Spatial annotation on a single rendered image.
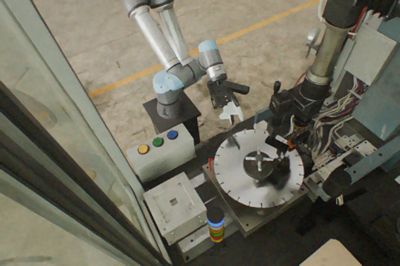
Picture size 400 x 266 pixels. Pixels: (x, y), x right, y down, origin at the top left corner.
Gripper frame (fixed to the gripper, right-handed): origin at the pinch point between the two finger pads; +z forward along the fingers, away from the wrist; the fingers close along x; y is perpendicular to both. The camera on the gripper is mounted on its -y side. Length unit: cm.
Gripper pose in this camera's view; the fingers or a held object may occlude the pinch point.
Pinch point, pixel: (239, 123)
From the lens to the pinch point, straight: 106.2
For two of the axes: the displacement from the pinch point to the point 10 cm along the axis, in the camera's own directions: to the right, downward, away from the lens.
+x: 1.3, -0.7, -9.9
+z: 3.2, 9.5, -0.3
